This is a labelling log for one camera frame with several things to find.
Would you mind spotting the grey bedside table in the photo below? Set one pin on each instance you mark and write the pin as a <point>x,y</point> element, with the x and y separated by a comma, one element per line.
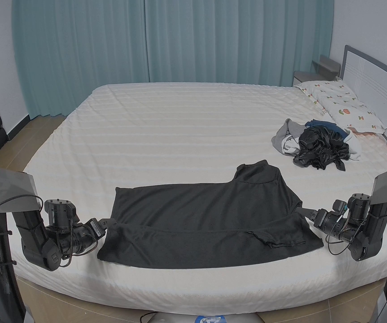
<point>326,66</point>

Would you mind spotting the bed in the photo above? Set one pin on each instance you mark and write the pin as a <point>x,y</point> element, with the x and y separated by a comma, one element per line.
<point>180,130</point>

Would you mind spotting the pile of clothes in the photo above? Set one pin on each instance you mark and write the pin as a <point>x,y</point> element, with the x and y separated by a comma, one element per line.
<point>318,146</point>

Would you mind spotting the white printed pillow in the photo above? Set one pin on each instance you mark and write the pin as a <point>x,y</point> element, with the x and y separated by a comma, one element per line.
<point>341,101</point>

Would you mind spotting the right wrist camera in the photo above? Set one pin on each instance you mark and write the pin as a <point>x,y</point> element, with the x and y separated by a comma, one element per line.
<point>339,207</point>

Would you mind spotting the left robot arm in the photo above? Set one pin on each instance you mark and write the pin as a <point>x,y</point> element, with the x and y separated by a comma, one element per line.
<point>8,187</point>

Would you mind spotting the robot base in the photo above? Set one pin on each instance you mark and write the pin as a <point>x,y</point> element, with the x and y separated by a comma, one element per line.
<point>180,317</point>

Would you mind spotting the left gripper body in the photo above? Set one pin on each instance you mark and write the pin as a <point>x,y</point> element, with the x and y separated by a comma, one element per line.
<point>96,229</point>

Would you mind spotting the black T-shirt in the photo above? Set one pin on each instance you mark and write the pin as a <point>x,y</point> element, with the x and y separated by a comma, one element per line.
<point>196,214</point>

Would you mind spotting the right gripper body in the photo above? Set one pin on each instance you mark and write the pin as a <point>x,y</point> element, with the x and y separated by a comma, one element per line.
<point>324,220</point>

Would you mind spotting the blue-green curtain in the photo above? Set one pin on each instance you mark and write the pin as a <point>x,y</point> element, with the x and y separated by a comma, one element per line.
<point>79,45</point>
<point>230,29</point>

